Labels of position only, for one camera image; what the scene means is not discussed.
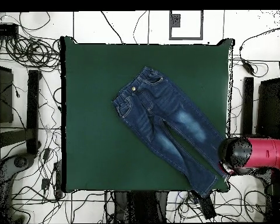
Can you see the blue denim jeans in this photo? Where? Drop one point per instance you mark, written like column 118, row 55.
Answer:
column 154, row 116

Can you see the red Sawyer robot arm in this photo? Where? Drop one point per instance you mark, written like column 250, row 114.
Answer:
column 259, row 154

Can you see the black flat box device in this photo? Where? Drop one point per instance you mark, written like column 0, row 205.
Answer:
column 3, row 29

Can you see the black power strip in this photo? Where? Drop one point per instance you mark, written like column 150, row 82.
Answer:
column 208, row 207
column 58, row 179

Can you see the black metal bar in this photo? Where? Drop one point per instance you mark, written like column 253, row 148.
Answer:
column 33, row 112
column 247, row 105

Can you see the black case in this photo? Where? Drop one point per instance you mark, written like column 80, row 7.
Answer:
column 269, row 107
column 2, row 95

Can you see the black power adapter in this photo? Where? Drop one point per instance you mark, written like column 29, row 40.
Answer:
column 248, row 65

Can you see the dark green table cloth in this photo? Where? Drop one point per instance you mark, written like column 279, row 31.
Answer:
column 95, row 151

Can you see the small black plug adapter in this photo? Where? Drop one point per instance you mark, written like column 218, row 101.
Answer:
column 45, row 183

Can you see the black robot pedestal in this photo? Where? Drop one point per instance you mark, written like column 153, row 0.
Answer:
column 140, row 205

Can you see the grey square frame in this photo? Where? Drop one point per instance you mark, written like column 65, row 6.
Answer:
column 186, row 37

